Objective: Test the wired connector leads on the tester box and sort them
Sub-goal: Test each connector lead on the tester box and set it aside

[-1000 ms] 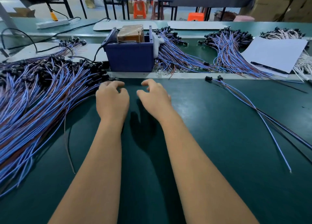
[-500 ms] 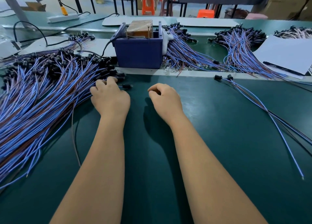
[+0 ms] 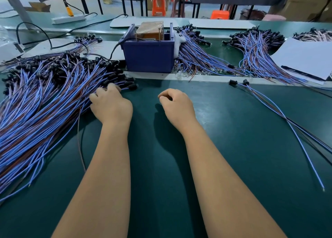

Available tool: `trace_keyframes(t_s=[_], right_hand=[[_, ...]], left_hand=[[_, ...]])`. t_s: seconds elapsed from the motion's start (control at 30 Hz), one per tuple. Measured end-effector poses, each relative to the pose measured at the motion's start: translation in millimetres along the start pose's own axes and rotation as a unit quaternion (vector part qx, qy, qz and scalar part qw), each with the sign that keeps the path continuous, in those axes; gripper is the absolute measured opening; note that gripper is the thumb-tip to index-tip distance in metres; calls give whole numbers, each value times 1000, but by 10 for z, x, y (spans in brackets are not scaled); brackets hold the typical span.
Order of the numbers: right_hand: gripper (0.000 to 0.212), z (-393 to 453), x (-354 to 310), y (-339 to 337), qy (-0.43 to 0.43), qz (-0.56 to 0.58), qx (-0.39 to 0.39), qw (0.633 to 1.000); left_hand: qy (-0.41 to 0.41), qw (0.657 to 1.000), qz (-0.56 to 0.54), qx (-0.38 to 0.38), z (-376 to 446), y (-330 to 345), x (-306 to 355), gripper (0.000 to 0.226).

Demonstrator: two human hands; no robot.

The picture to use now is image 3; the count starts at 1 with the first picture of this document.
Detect person's left hand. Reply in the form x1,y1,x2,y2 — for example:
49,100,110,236
88,83,133,129

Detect person's right hand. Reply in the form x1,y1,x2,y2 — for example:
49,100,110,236
158,88,198,135

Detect blue plastic tester box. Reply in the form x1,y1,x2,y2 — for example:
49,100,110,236
121,23,177,73

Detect blue brown plug cable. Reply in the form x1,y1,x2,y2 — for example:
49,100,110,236
242,79,332,166
229,79,326,192

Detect pile of wired lamps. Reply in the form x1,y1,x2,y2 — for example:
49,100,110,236
0,51,138,205

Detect person's right forearm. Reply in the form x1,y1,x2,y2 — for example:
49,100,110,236
182,126,287,238

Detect person's left forearm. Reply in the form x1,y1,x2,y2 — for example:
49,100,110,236
52,124,133,238

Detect white power strip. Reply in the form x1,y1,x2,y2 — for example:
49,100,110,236
51,13,86,25

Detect white flat mat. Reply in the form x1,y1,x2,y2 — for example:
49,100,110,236
110,16,190,29
21,37,125,61
189,18,257,30

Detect brown cardboard block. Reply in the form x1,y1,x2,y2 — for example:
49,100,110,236
136,21,165,41

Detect orange plastic stool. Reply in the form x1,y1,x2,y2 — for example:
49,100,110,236
210,10,230,20
151,0,167,17

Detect white plastic device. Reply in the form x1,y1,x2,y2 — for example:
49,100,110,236
0,41,24,65

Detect open cardboard box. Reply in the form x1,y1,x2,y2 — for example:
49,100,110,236
26,2,52,13

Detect black pen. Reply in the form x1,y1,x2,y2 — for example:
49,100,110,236
281,65,328,82

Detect pink plastic stool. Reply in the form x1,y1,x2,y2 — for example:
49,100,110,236
262,14,288,22

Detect white paper sheet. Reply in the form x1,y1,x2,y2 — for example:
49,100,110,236
271,37,332,81

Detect grey metal pole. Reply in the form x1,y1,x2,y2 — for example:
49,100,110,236
0,0,33,23

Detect stack of large cardboard boxes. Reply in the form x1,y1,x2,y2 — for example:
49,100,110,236
275,0,332,22

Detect loose grey wire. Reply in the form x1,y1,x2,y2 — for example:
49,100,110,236
77,111,88,174

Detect black power cable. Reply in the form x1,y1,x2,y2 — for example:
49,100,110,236
16,13,128,49

